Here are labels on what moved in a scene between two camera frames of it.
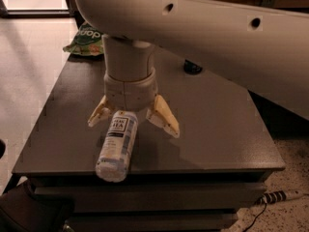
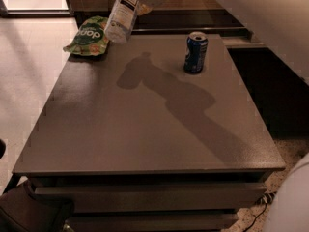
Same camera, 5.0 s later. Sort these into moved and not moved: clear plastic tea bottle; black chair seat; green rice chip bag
Moved: clear plastic tea bottle
Not moved: green rice chip bag; black chair seat
